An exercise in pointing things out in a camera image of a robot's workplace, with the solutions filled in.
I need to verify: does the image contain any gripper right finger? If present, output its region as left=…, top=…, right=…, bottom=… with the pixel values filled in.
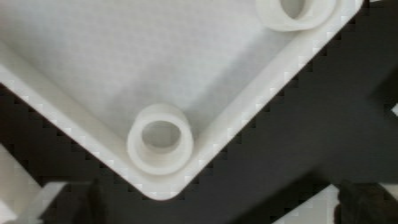
left=334, top=180, right=398, bottom=224

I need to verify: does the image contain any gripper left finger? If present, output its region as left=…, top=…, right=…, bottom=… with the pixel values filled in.
left=0, top=182, right=68, bottom=224

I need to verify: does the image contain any white desk tabletop tray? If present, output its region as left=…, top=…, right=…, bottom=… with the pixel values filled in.
left=0, top=0, right=365, bottom=200

